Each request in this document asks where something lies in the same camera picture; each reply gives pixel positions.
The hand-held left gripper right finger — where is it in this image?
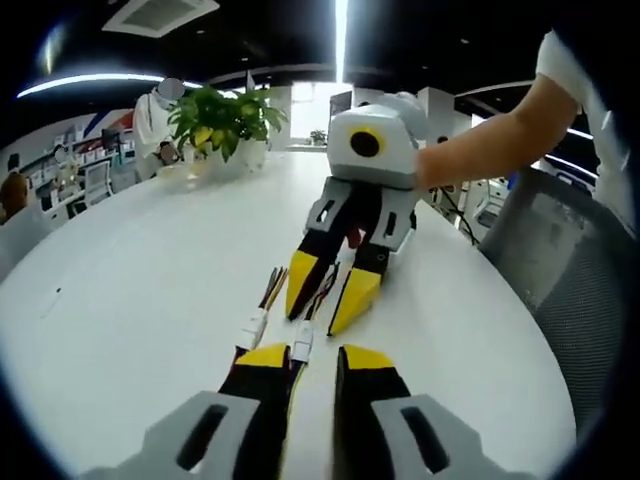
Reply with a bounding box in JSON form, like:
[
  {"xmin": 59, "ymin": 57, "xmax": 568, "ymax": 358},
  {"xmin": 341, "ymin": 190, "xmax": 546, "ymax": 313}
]
[{"xmin": 333, "ymin": 343, "xmax": 539, "ymax": 480}]

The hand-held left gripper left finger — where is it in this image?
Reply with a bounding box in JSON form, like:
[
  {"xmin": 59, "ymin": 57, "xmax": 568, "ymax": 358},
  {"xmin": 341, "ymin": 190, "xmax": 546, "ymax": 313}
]
[{"xmin": 79, "ymin": 342, "xmax": 293, "ymax": 480}]

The JST connector with coloured wires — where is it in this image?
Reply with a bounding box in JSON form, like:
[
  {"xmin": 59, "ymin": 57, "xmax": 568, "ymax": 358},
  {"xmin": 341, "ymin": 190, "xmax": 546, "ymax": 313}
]
[
  {"xmin": 279, "ymin": 259, "xmax": 347, "ymax": 480},
  {"xmin": 227, "ymin": 266, "xmax": 291, "ymax": 379}
]

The arched ceiling light strip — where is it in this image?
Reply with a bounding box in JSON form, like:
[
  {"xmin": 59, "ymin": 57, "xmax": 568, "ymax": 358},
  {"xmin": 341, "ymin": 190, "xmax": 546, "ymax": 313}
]
[{"xmin": 333, "ymin": 0, "xmax": 350, "ymax": 84}]

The potted green plant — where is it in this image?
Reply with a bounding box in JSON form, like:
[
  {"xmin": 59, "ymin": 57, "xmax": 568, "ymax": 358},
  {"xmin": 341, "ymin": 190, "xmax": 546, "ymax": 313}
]
[{"xmin": 167, "ymin": 85, "xmax": 291, "ymax": 175}]

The grey mesh office chair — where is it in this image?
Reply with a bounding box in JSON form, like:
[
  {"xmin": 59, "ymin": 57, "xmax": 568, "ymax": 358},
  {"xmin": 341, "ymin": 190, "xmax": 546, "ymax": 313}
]
[{"xmin": 477, "ymin": 167, "xmax": 632, "ymax": 447}]

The person's white shirt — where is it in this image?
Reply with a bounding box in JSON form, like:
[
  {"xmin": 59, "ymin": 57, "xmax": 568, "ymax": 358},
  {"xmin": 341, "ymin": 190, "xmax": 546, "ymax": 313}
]
[{"xmin": 536, "ymin": 28, "xmax": 632, "ymax": 224}]

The white office chair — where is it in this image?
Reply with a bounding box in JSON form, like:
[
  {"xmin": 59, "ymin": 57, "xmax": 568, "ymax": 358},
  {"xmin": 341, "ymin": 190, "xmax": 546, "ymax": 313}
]
[{"xmin": 83, "ymin": 160, "xmax": 115, "ymax": 207}]

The ceiling air conditioner vent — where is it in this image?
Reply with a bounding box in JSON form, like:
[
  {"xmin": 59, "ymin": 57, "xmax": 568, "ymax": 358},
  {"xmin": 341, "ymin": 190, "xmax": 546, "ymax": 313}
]
[{"xmin": 102, "ymin": 0, "xmax": 222, "ymax": 39}]

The long curved ceiling light strip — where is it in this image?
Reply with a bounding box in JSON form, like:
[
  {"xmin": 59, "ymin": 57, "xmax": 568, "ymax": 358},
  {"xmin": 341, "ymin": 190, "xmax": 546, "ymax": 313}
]
[{"xmin": 16, "ymin": 73, "xmax": 167, "ymax": 100}]

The black cable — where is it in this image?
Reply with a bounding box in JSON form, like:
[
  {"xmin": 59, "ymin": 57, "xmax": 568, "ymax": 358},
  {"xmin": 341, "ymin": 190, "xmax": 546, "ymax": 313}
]
[{"xmin": 434, "ymin": 184, "xmax": 479, "ymax": 245}]

